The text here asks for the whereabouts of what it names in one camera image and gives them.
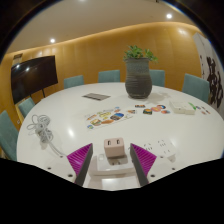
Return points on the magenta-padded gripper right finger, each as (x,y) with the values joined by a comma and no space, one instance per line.
(143,156)

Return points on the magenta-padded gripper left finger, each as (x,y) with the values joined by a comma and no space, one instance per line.
(80,156)

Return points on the pale pink charger block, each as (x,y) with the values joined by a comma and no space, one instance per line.
(114,147)

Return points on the white power strip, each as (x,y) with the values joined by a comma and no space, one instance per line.
(110,168)

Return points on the dark yellow-printed sticker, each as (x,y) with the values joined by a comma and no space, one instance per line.
(147,111)

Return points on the colourful sticker sheet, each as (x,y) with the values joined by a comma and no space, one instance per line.
(105,118)

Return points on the small pale sticker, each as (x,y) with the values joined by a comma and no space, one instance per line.
(131,111)

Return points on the orange and blue oval sticker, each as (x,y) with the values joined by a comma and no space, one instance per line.
(165,111)

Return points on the small dark rectangular sticker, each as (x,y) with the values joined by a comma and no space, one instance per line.
(140,106)

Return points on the blue and orange round sticker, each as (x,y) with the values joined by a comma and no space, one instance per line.
(161,106)

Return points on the grey flat booklet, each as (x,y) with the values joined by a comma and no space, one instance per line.
(96,96)

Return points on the small green box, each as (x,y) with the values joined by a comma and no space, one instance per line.
(192,106)

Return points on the small round sticker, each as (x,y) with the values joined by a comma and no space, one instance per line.
(208,111)
(203,112)
(198,107)

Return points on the green plant in grey vase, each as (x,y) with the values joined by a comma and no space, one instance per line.
(138,80)

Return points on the teal chairs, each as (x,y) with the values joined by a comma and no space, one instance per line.
(109,76)

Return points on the black television on stand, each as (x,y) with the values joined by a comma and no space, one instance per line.
(33,76)

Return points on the white calligraphy folding screen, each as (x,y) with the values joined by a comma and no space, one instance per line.
(213,76)

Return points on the round ceiling lights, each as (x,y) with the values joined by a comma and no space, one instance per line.
(52,40)

